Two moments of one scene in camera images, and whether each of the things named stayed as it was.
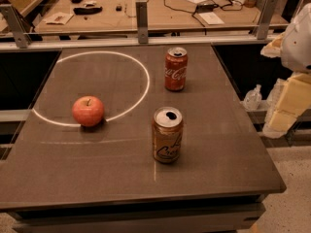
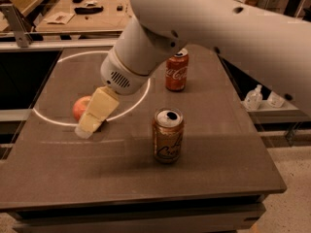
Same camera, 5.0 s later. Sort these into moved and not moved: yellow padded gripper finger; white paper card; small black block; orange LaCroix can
Moved: yellow padded gripper finger
Not moved: white paper card; orange LaCroix can; small black block
